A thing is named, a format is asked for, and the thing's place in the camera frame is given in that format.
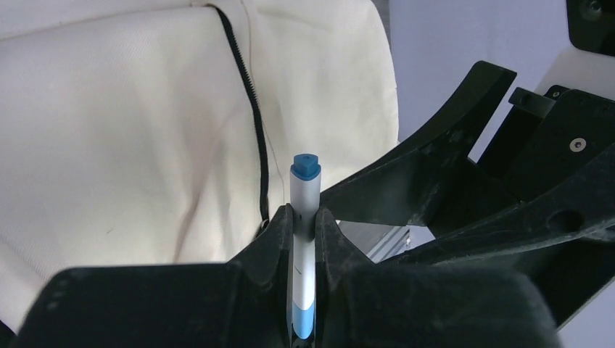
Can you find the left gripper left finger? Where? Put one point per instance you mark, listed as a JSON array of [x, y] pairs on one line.
[[239, 303]]

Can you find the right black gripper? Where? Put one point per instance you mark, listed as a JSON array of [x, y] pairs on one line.
[[540, 200]]

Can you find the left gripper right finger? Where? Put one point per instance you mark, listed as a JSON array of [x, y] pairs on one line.
[[381, 305]]

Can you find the blue capped white marker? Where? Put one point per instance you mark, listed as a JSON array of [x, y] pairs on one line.
[[305, 193]]

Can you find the cream canvas backpack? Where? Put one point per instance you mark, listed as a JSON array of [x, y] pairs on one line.
[[154, 132]]

